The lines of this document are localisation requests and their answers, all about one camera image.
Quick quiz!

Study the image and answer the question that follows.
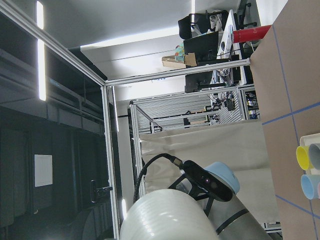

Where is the blue plastic cup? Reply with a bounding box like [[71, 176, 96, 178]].
[[300, 174, 320, 200]]

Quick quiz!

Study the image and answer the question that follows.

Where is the pale cream plastic cup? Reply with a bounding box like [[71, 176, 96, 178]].
[[119, 189, 218, 240]]

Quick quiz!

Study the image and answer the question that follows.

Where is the red cylinder tube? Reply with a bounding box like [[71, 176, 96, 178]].
[[232, 25, 271, 43]]

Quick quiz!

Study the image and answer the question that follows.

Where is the grey plastic cup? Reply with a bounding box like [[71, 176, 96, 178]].
[[308, 143, 320, 170]]

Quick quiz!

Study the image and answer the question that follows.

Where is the pink plastic cup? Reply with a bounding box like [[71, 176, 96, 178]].
[[316, 182, 320, 199]]

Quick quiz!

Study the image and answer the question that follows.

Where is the yellow plastic cup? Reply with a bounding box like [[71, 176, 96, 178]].
[[296, 145, 314, 170]]

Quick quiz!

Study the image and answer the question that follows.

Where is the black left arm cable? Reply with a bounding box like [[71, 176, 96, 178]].
[[132, 152, 185, 204]]

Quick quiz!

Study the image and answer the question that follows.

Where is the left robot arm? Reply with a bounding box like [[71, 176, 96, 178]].
[[170, 160, 271, 240]]

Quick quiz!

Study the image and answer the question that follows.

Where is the cream plastic tray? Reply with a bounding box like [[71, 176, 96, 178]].
[[299, 133, 320, 175]]

